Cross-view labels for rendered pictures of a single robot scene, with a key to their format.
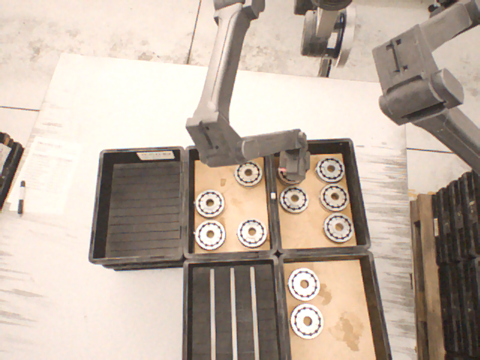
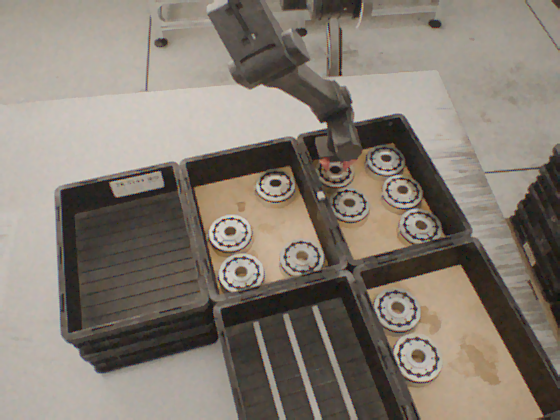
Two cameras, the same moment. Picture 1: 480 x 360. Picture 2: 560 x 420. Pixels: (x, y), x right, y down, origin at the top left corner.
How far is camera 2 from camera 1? 0.39 m
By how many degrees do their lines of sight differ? 15
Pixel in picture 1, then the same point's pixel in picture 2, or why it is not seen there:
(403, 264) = (515, 271)
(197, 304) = (245, 378)
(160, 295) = (179, 395)
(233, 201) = (263, 227)
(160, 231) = (163, 288)
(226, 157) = (270, 52)
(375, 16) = (371, 39)
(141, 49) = not seen: hidden behind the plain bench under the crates
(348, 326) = (476, 354)
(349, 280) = (456, 293)
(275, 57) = not seen: hidden behind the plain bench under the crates
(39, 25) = not seen: outside the picture
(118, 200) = (90, 259)
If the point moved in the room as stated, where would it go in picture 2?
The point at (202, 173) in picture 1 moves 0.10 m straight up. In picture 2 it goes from (209, 201) to (204, 176)
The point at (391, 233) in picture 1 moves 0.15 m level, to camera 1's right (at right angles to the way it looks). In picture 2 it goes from (487, 237) to (535, 225)
